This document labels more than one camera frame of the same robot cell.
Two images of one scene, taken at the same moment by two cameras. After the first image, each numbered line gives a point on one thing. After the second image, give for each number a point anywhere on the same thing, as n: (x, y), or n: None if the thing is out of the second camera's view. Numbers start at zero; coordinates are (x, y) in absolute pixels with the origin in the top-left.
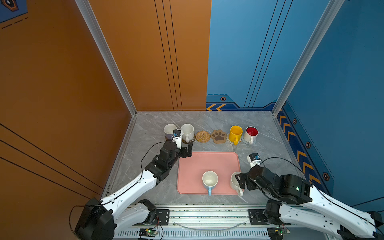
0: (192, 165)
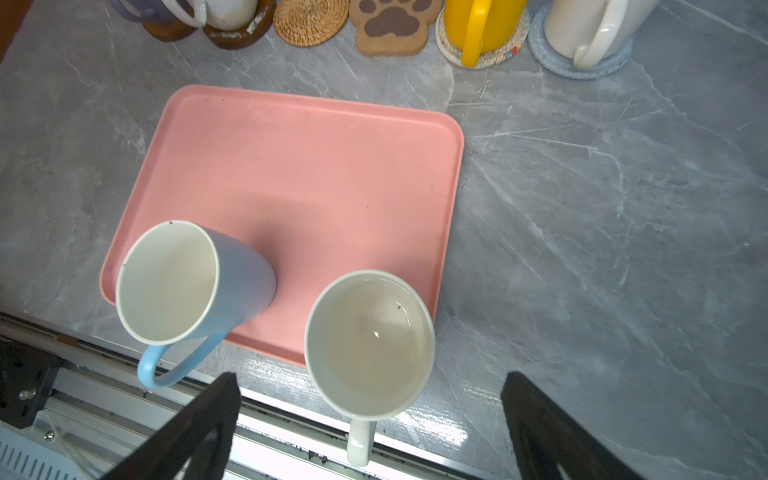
0: (334, 189)
